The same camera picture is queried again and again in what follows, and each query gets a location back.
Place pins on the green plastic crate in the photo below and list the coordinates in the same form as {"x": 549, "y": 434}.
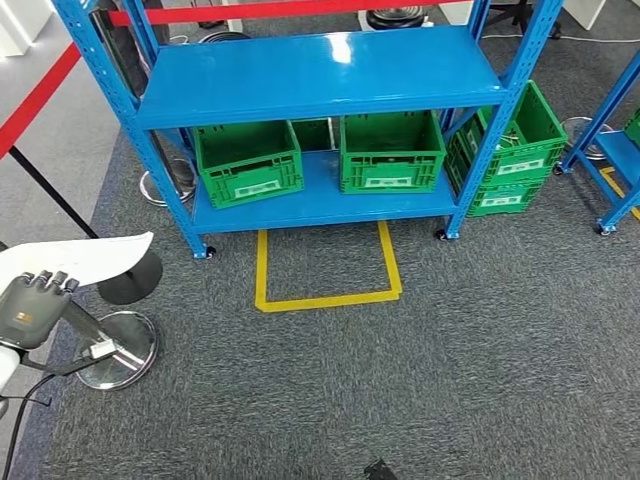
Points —
{"x": 310, "y": 136}
{"x": 505, "y": 202}
{"x": 634, "y": 129}
{"x": 250, "y": 166}
{"x": 540, "y": 126}
{"x": 390, "y": 166}

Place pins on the black barrier stanchion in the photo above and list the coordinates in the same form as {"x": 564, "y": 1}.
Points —
{"x": 132, "y": 281}

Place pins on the white display plinth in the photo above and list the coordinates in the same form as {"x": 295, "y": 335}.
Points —
{"x": 20, "y": 23}

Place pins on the chrome barrier stanchion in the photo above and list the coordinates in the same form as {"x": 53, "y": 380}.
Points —
{"x": 147, "y": 189}
{"x": 395, "y": 16}
{"x": 575, "y": 126}
{"x": 125, "y": 344}
{"x": 225, "y": 36}

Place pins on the black office chair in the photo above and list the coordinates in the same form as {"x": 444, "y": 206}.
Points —
{"x": 520, "y": 16}

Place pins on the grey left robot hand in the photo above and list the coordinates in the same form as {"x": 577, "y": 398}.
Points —
{"x": 30, "y": 314}

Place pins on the white curved car panel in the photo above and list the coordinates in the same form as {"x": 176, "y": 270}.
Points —
{"x": 90, "y": 258}

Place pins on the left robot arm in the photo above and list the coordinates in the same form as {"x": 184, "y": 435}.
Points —
{"x": 7, "y": 368}

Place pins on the black camera bracket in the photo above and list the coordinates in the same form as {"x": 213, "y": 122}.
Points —
{"x": 60, "y": 364}

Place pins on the blue metal shelf rack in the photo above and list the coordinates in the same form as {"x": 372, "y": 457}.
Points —
{"x": 620, "y": 152}
{"x": 320, "y": 73}

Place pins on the white board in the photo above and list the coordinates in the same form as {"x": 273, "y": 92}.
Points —
{"x": 585, "y": 13}

